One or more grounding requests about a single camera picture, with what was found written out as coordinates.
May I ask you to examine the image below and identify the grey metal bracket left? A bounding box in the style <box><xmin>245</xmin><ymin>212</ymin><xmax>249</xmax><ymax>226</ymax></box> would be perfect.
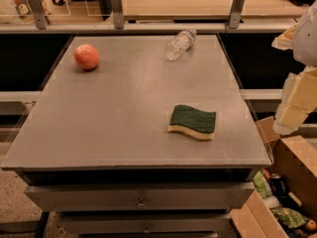
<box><xmin>28</xmin><ymin>0</ymin><xmax>49</xmax><ymax>30</ymax></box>

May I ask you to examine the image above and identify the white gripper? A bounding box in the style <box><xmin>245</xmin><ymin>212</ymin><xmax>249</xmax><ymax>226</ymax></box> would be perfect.
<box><xmin>271</xmin><ymin>0</ymin><xmax>317</xmax><ymax>135</ymax></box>

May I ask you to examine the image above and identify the clear plastic water bottle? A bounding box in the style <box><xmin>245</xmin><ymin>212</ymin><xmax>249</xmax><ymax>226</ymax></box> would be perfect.
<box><xmin>166</xmin><ymin>29</ymin><xmax>196</xmax><ymax>61</ymax></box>

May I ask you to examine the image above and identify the dark soda can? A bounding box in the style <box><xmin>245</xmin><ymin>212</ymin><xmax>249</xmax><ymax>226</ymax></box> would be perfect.
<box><xmin>270</xmin><ymin>174</ymin><xmax>287</xmax><ymax>196</ymax></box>

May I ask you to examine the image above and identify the grey drawer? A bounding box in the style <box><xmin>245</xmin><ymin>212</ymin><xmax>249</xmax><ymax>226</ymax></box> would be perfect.
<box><xmin>60</xmin><ymin>213</ymin><xmax>230</xmax><ymax>234</ymax></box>
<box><xmin>25</xmin><ymin>182</ymin><xmax>254</xmax><ymax>212</ymax></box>

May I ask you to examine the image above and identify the cardboard box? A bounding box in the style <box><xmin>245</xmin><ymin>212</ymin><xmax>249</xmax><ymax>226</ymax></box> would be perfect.
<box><xmin>231</xmin><ymin>117</ymin><xmax>317</xmax><ymax>238</ymax></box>

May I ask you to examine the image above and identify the grey lower drawer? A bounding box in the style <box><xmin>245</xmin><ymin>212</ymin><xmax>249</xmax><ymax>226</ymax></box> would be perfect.
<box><xmin>60</xmin><ymin>213</ymin><xmax>230</xmax><ymax>234</ymax></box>

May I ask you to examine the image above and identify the grey upper drawer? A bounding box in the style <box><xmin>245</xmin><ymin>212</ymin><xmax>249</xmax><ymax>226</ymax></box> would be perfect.
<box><xmin>25</xmin><ymin>182</ymin><xmax>254</xmax><ymax>212</ymax></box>

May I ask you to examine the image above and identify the green snack bag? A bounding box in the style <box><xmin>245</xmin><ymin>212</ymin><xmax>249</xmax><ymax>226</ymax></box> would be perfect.
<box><xmin>271</xmin><ymin>207</ymin><xmax>309</xmax><ymax>228</ymax></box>

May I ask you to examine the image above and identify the grey metal bracket right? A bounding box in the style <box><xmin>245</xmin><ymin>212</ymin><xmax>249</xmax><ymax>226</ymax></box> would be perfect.
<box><xmin>227</xmin><ymin>0</ymin><xmax>245</xmax><ymax>29</ymax></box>

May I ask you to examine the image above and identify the red apple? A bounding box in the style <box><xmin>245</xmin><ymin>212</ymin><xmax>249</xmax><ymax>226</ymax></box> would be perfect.
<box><xmin>74</xmin><ymin>44</ymin><xmax>100</xmax><ymax>70</ymax></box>

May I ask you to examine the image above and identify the grey metal bracket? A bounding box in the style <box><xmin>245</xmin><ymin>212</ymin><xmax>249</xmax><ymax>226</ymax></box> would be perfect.
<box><xmin>111</xmin><ymin>0</ymin><xmax>125</xmax><ymax>29</ymax></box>
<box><xmin>28</xmin><ymin>0</ymin><xmax>49</xmax><ymax>30</ymax></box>
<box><xmin>227</xmin><ymin>0</ymin><xmax>245</xmax><ymax>29</ymax></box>

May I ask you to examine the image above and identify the orange printed bag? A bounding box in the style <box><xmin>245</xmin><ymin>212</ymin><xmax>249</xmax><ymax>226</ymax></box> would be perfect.
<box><xmin>0</xmin><ymin>0</ymin><xmax>52</xmax><ymax>24</ymax></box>

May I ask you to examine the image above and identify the green yellow sponge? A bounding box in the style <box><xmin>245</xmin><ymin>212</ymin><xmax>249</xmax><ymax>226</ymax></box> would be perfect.
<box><xmin>167</xmin><ymin>104</ymin><xmax>217</xmax><ymax>141</ymax></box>

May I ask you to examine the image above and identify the grey metal bracket middle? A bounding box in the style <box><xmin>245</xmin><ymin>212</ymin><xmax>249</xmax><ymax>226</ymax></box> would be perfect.
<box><xmin>111</xmin><ymin>0</ymin><xmax>125</xmax><ymax>29</ymax></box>

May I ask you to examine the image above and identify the light wooden desk top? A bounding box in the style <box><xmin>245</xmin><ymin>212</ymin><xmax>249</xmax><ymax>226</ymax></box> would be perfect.
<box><xmin>123</xmin><ymin>0</ymin><xmax>308</xmax><ymax>19</ymax></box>

